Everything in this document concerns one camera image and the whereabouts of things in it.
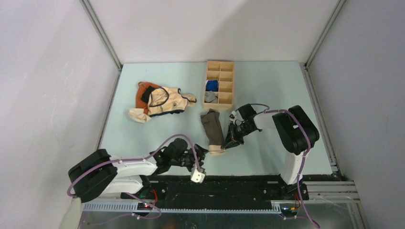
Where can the striped grey rolled underwear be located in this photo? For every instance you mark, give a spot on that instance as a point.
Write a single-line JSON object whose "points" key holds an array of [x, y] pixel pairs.
{"points": [[210, 97]]}

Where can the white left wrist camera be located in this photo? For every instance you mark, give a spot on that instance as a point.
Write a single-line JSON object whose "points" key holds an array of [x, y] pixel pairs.
{"points": [[197, 175]]}

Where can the brown boxer briefs beige waistband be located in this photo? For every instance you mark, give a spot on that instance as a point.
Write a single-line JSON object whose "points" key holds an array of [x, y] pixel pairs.
{"points": [[213, 131]]}

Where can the wooden compartment organizer box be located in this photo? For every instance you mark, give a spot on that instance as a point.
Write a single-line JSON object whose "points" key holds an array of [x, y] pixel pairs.
{"points": [[224, 72]]}

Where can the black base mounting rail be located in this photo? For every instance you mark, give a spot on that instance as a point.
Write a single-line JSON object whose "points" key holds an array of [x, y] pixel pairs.
{"points": [[221, 192]]}

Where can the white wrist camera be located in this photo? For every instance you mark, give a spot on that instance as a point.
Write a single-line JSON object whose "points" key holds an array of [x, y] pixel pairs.
{"points": [[233, 117], [197, 175]]}

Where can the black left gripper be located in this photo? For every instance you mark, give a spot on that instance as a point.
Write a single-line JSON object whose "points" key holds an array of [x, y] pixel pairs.
{"points": [[200, 153]]}

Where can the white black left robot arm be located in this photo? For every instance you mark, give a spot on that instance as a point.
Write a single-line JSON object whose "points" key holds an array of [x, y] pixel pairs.
{"points": [[100, 174]]}

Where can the beige underwear pile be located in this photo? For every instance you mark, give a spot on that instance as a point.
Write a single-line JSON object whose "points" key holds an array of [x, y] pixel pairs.
{"points": [[163, 101]]}

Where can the blue rolled underwear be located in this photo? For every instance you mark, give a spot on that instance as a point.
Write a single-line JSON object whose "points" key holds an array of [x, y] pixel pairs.
{"points": [[212, 85]]}

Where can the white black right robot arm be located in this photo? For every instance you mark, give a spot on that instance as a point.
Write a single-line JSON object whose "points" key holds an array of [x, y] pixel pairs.
{"points": [[296, 131]]}

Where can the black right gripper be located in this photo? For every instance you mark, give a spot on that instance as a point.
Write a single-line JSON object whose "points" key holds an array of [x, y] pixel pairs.
{"points": [[232, 140]]}

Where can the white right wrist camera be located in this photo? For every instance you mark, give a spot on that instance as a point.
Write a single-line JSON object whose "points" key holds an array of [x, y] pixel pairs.
{"points": [[233, 117]]}

